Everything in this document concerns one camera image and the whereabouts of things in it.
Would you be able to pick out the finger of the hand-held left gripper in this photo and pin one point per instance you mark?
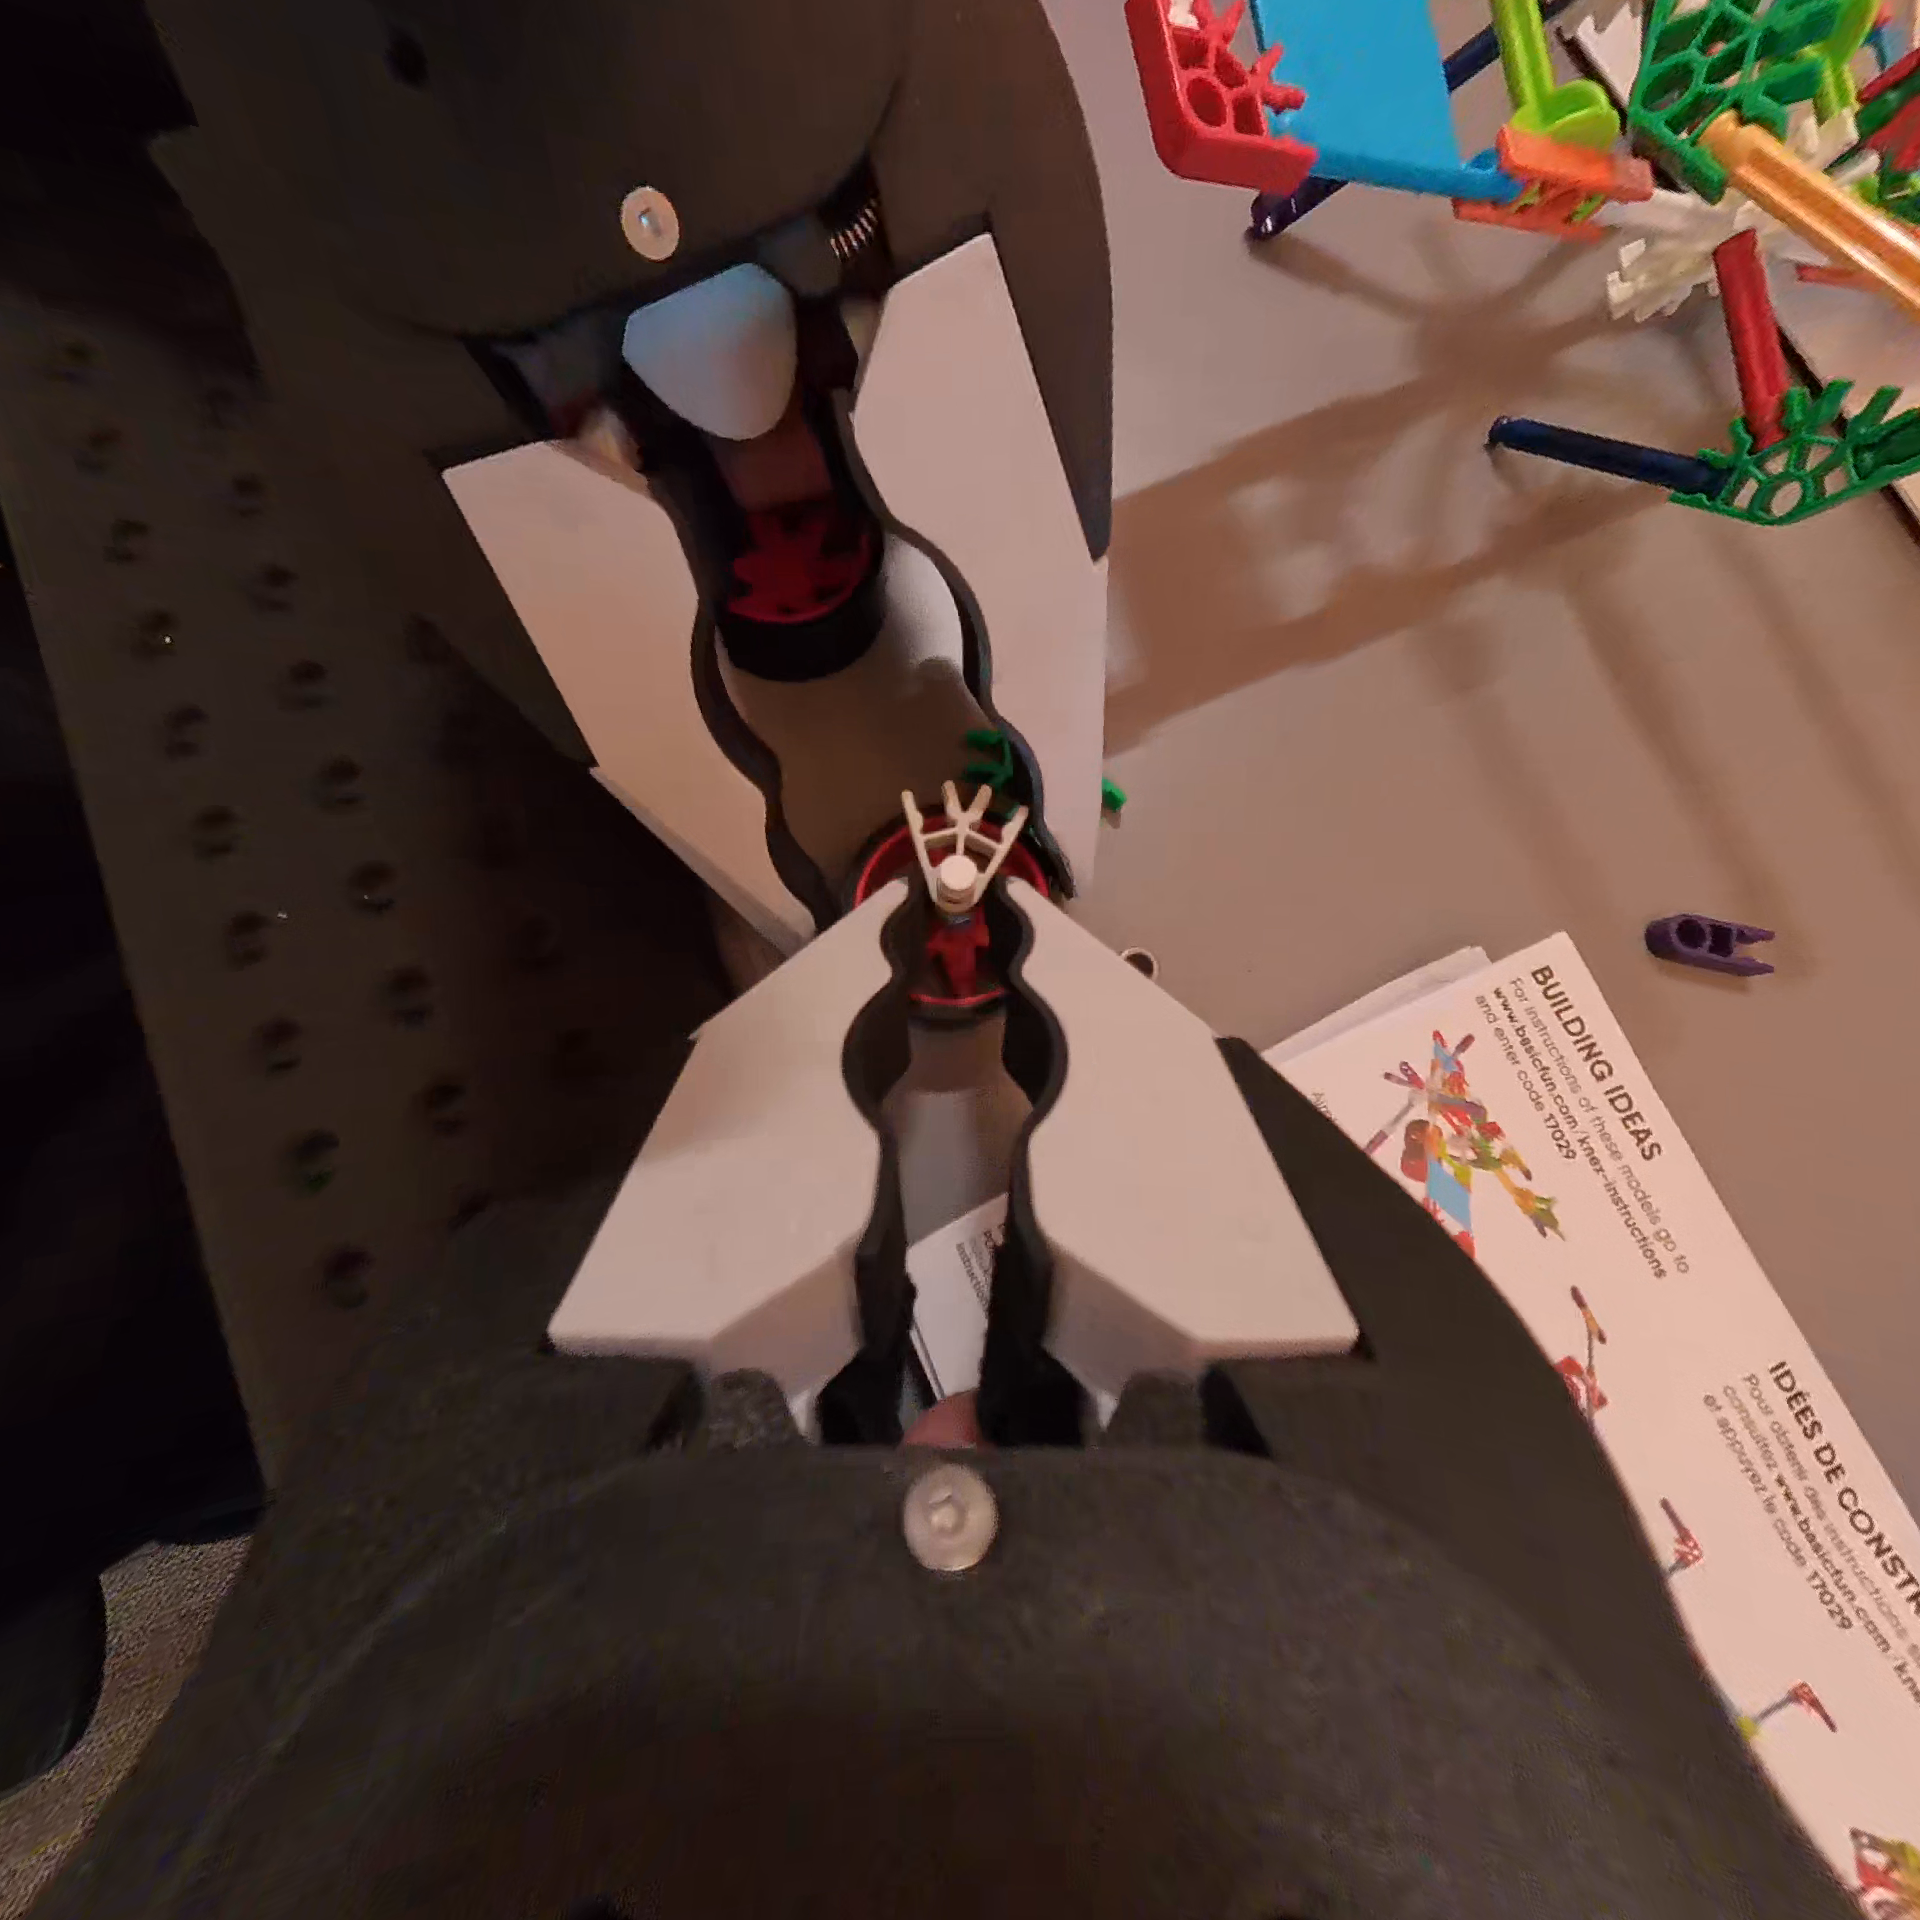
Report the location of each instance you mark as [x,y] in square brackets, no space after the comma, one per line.
[602,630]
[1004,527]

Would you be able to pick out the green fan connector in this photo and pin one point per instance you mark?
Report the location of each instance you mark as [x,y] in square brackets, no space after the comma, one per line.
[989,751]

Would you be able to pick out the white axle rod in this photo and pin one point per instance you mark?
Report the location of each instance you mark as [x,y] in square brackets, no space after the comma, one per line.
[954,885]

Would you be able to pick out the purple clip connector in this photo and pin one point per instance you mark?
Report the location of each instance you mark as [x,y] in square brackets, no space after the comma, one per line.
[1695,940]

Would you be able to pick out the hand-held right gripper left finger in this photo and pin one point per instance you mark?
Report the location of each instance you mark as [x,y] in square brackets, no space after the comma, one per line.
[721,1201]

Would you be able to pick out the colourful construction toy model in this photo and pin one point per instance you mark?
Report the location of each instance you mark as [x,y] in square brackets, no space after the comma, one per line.
[1351,89]

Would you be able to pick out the pale grey fan connector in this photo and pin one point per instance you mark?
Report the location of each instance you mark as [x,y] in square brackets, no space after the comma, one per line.
[975,824]

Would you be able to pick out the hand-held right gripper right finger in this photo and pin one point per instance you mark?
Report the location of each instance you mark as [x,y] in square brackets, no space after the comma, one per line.
[1202,1201]

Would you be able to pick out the black perforated chair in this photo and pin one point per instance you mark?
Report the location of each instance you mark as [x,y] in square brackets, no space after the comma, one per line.
[226,824]

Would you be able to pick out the person's right hand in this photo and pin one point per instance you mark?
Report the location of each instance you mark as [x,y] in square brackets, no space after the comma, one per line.
[942,1425]

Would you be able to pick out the white instruction booklet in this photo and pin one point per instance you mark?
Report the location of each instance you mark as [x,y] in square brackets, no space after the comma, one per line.
[1650,1276]

